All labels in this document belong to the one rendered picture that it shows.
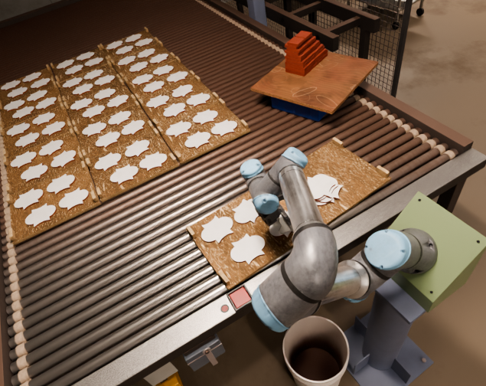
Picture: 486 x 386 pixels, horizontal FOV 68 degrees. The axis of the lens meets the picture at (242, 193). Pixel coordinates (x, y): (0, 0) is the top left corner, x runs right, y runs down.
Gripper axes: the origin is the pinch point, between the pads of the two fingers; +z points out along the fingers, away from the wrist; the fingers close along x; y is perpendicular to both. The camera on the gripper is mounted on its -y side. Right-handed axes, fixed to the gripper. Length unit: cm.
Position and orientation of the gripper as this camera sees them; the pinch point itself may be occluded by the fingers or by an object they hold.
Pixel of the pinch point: (285, 222)
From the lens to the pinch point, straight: 144.3
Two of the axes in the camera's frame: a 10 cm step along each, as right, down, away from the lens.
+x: 5.1, 4.8, -7.1
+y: -7.8, 6.1, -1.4
